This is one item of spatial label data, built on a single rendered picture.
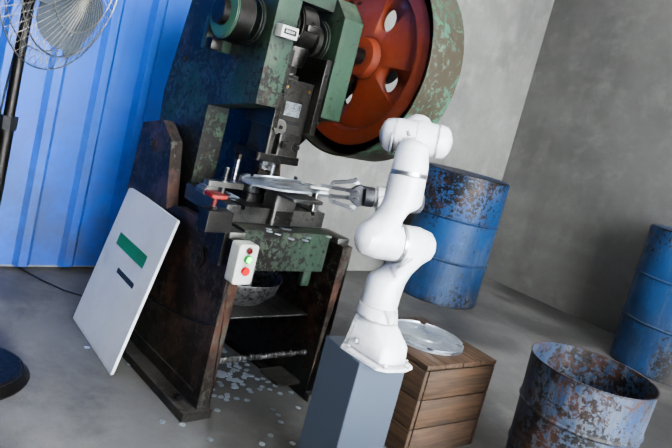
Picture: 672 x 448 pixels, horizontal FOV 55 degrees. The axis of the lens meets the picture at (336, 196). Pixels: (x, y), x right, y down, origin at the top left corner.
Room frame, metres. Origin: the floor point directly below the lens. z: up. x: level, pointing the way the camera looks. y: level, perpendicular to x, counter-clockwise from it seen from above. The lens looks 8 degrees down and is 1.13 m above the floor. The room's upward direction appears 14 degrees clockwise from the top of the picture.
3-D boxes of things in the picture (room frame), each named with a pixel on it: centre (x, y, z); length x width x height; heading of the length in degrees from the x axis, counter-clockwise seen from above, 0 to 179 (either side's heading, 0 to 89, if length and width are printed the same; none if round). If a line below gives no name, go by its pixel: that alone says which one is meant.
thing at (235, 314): (2.43, 0.30, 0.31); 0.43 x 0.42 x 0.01; 133
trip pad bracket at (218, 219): (2.04, 0.36, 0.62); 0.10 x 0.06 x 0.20; 133
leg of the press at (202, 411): (2.34, 0.58, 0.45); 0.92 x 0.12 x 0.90; 43
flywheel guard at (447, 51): (2.73, 0.11, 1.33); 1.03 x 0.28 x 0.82; 43
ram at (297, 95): (2.39, 0.26, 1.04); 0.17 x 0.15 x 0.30; 43
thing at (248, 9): (2.27, 0.48, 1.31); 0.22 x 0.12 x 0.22; 43
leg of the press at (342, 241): (2.71, 0.19, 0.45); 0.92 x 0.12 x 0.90; 43
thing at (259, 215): (2.42, 0.29, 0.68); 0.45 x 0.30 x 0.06; 133
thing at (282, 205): (2.29, 0.17, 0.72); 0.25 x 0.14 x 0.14; 43
